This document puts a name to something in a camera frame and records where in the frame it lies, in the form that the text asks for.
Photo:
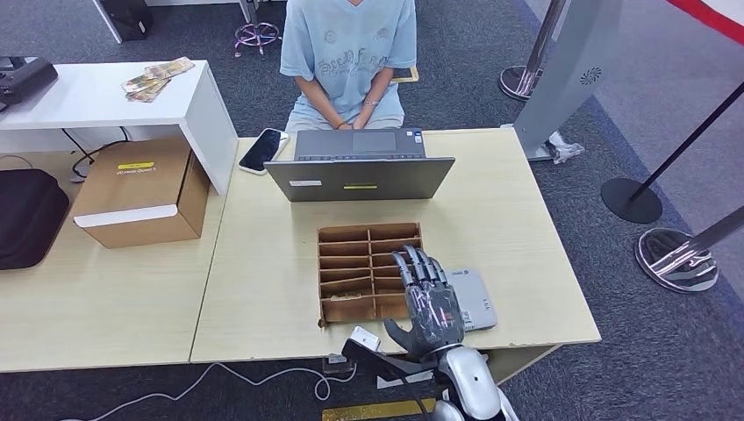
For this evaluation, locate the person's right hand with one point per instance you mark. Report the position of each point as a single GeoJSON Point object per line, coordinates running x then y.
{"type": "Point", "coordinates": [343, 125]}

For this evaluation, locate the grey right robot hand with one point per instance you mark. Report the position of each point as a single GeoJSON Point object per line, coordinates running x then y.
{"type": "Point", "coordinates": [433, 316]}

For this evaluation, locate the person's left hand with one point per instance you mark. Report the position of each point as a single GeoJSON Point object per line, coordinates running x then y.
{"type": "Point", "coordinates": [361, 122]}

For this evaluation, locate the person's right forearm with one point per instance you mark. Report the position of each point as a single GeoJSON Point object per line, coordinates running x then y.
{"type": "Point", "coordinates": [317, 99]}

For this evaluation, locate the person's left forearm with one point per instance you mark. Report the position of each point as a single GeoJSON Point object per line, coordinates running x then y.
{"type": "Point", "coordinates": [378, 87]}

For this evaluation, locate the grey card reader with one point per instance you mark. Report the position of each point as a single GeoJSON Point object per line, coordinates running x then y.
{"type": "Point", "coordinates": [476, 302]}

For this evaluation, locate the person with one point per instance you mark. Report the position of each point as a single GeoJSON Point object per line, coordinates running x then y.
{"type": "Point", "coordinates": [349, 52]}

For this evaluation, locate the room key card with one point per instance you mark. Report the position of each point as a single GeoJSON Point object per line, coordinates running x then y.
{"type": "Point", "coordinates": [344, 298]}

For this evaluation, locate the wooden card organizer rack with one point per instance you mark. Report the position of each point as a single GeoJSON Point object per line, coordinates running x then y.
{"type": "Point", "coordinates": [349, 261]}

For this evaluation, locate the grey laptop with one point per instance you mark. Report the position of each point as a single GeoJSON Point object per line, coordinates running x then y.
{"type": "Point", "coordinates": [357, 180]}

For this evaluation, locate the black smartphone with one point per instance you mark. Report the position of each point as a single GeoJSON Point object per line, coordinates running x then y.
{"type": "Point", "coordinates": [263, 151]}

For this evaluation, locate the small power adapter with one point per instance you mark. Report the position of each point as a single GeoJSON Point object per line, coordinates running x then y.
{"type": "Point", "coordinates": [337, 366]}

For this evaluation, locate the gold floor tape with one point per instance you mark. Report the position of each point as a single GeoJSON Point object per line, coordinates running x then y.
{"type": "Point", "coordinates": [378, 409]}

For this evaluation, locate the chrome stool base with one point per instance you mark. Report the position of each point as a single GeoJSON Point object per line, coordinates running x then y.
{"type": "Point", "coordinates": [256, 36]}

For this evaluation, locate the chrome stanchion with round base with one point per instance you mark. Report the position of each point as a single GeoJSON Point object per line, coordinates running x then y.
{"type": "Point", "coordinates": [516, 83]}

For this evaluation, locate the crumpled clear plastic wrap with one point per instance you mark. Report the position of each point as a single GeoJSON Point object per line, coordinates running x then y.
{"type": "Point", "coordinates": [565, 149]}

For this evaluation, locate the grey standing kiosk panel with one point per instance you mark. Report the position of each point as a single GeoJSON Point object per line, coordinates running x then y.
{"type": "Point", "coordinates": [567, 75]}

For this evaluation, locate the brown cardboard box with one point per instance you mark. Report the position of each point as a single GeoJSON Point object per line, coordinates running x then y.
{"type": "Point", "coordinates": [138, 194]}

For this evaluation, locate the black stanchion with round base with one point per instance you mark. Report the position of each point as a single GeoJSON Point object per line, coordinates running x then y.
{"type": "Point", "coordinates": [632, 200]}

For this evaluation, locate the black computer tower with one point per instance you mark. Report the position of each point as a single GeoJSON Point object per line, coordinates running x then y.
{"type": "Point", "coordinates": [128, 18]}

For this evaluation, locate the chrome stanchion with mirror base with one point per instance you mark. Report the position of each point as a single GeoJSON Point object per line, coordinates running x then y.
{"type": "Point", "coordinates": [677, 264]}

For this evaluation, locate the white desk shelf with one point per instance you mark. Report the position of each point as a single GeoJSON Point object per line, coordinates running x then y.
{"type": "Point", "coordinates": [75, 99]}

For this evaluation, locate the black desktop device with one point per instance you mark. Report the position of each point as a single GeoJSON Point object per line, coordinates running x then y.
{"type": "Point", "coordinates": [26, 80]}

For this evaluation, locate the black soft case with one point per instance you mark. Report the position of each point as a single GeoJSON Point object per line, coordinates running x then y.
{"type": "Point", "coordinates": [26, 218]}

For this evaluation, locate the red barrier belt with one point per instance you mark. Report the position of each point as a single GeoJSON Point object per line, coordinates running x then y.
{"type": "Point", "coordinates": [712, 17]}

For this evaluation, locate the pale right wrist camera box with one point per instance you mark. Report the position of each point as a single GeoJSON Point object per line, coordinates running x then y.
{"type": "Point", "coordinates": [366, 338]}

